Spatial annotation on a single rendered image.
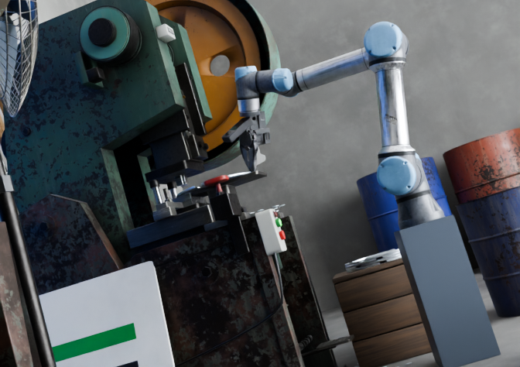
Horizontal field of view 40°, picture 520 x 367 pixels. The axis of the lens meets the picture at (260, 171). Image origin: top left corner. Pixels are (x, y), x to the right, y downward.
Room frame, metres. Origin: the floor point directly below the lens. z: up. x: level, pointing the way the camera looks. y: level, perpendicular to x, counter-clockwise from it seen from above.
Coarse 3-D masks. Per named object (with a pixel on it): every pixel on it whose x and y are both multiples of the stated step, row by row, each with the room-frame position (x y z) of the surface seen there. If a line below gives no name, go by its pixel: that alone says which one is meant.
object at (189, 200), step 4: (180, 196) 2.43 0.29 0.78; (184, 196) 2.43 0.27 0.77; (188, 196) 2.43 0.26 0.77; (192, 196) 2.44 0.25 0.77; (176, 200) 2.44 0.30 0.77; (180, 200) 2.43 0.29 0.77; (184, 200) 2.43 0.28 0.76; (188, 200) 2.43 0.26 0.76; (192, 200) 2.43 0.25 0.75; (196, 200) 2.47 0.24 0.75; (200, 200) 2.52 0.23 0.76; (204, 200) 2.56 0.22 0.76; (184, 204) 2.43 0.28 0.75; (188, 204) 2.43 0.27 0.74
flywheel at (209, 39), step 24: (168, 0) 2.82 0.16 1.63; (192, 0) 2.80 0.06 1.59; (216, 0) 2.77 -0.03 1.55; (192, 24) 2.84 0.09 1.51; (216, 24) 2.82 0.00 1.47; (240, 24) 2.76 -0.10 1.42; (192, 48) 2.85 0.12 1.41; (216, 48) 2.82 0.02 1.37; (240, 48) 2.80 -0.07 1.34; (216, 96) 2.84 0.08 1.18; (264, 96) 2.87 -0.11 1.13; (216, 120) 2.84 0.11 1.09; (216, 144) 2.81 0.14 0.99
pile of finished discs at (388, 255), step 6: (384, 252) 2.78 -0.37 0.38; (390, 252) 2.69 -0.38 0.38; (396, 252) 2.70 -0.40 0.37; (366, 258) 2.82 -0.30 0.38; (372, 258) 2.70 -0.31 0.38; (378, 258) 2.77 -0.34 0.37; (384, 258) 2.69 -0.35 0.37; (390, 258) 2.69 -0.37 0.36; (396, 258) 2.69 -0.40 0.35; (348, 264) 2.78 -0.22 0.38; (354, 264) 2.75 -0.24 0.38; (360, 264) 2.73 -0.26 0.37; (366, 264) 2.71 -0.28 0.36; (372, 264) 2.70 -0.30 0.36; (378, 264) 2.69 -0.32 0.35; (348, 270) 2.80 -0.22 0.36; (354, 270) 2.76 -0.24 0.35
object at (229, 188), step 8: (240, 176) 2.39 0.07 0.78; (248, 176) 2.38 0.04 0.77; (256, 176) 2.42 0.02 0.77; (264, 176) 2.49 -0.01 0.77; (224, 184) 2.40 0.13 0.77; (232, 184) 2.46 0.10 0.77; (240, 184) 2.52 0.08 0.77; (192, 192) 2.43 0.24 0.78; (200, 192) 2.42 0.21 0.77; (208, 192) 2.44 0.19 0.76; (216, 192) 2.43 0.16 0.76; (224, 192) 2.42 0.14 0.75; (232, 192) 2.46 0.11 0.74
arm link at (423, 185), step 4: (416, 156) 2.31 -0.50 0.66; (416, 160) 2.31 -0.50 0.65; (420, 160) 2.33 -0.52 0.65; (416, 164) 2.27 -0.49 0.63; (420, 164) 2.32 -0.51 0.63; (420, 168) 2.29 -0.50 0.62; (420, 172) 2.27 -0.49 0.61; (424, 176) 2.32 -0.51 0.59; (420, 180) 2.27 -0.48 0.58; (424, 180) 2.31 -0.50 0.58; (420, 184) 2.30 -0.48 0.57; (424, 184) 2.31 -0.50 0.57; (428, 184) 2.33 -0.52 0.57; (416, 188) 2.28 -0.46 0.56; (420, 188) 2.30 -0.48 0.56; (424, 188) 2.30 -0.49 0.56; (428, 188) 2.32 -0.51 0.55; (412, 192) 2.30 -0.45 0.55; (416, 192) 2.29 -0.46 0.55; (396, 196) 2.34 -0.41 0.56; (400, 196) 2.32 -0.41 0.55; (404, 196) 2.31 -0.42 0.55
